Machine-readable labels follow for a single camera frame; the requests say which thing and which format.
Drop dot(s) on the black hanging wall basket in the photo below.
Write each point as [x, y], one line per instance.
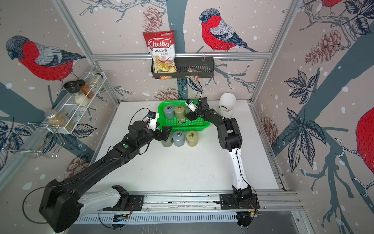
[205, 64]

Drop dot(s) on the white round lamp device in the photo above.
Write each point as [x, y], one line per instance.
[227, 104]

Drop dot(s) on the green canister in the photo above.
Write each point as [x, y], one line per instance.
[167, 143]

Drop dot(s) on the green plastic basket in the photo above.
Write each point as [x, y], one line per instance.
[184, 125]

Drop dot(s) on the white wire spice rack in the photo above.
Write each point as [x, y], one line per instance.
[73, 111]

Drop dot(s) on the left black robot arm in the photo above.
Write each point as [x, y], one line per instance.
[59, 204]

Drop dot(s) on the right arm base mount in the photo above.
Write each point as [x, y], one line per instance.
[239, 199]

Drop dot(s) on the pale spice jar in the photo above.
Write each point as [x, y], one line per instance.
[96, 81]

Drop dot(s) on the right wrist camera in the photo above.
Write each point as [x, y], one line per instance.
[191, 105]

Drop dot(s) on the yellow canister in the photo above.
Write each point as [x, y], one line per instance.
[192, 138]
[179, 112]

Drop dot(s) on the orange spice bottle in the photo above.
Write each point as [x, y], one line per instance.
[85, 88]

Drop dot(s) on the red cassava chips bag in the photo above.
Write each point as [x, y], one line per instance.
[161, 46]

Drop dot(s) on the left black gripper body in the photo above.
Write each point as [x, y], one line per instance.
[157, 134]

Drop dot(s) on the black lid spice jar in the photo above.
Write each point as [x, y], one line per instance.
[78, 96]

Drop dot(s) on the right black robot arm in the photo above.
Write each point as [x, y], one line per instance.
[230, 139]

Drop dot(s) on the small snack packet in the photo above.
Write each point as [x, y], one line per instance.
[193, 70]

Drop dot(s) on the blue canister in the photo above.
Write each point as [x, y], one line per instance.
[178, 138]
[169, 112]

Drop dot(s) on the silver lid spice jar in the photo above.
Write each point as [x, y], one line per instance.
[59, 119]

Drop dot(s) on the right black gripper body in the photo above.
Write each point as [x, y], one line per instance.
[197, 111]

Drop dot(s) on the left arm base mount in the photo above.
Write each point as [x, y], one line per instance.
[126, 201]

